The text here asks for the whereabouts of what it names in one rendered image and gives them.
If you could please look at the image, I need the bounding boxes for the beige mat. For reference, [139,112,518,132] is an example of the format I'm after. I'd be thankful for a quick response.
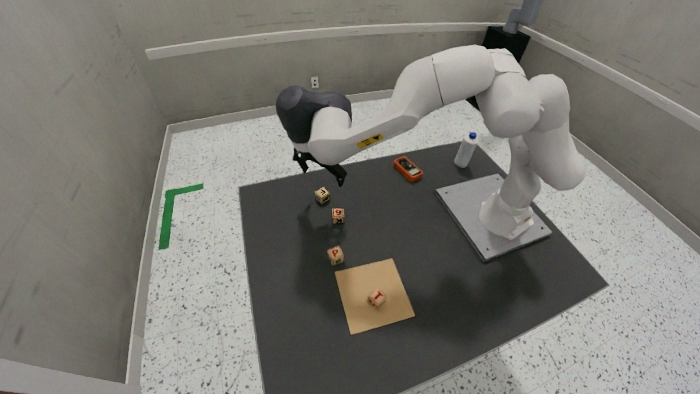
[335,259,415,335]

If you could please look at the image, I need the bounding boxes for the white plastic bottle with blue cap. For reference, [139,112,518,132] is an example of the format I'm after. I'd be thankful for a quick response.
[454,132,478,168]

